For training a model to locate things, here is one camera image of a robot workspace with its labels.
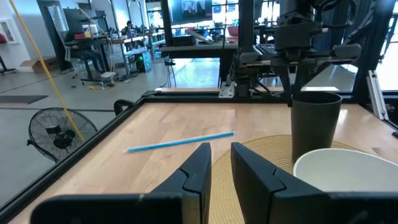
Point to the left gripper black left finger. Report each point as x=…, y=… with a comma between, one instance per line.
x=124, y=208

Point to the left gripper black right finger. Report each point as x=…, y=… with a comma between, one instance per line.
x=295, y=205

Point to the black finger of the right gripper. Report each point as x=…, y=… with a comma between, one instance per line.
x=302, y=74
x=285, y=81

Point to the dark grey cup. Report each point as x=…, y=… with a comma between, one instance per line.
x=314, y=124

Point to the white bowl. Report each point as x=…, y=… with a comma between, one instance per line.
x=342, y=171

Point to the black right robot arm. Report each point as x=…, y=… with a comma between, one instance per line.
x=293, y=11

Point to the red bowl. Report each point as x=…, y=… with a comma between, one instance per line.
x=233, y=31

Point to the round woven straw placemat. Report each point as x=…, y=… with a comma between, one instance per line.
x=267, y=149

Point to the blue drinking straw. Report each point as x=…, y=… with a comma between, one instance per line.
x=180, y=142

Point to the black floor fan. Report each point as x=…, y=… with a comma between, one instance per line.
x=62, y=137

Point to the grey keyboard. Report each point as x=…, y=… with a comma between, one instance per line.
x=200, y=36

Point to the dark wooden desk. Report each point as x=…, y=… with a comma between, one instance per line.
x=192, y=49

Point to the large display screen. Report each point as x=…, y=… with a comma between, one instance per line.
x=189, y=9

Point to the black equipment box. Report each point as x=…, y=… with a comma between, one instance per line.
x=183, y=41

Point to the computer tower with green light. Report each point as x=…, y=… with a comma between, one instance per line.
x=144, y=62

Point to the dark floor mat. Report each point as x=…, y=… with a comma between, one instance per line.
x=21, y=99

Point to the person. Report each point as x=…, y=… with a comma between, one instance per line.
x=129, y=28

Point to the cardboard box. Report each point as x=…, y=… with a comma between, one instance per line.
x=40, y=65

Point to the long cluttered work desk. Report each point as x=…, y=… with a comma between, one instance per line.
x=124, y=40

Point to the black standing panel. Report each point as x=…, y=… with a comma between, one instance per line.
x=53, y=31

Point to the silver corner bracket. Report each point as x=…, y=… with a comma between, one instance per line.
x=227, y=90
x=377, y=93

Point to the black aluminium rig frame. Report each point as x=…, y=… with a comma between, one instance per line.
x=186, y=99

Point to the black arched frame clamp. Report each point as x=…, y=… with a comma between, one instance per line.
x=119, y=104

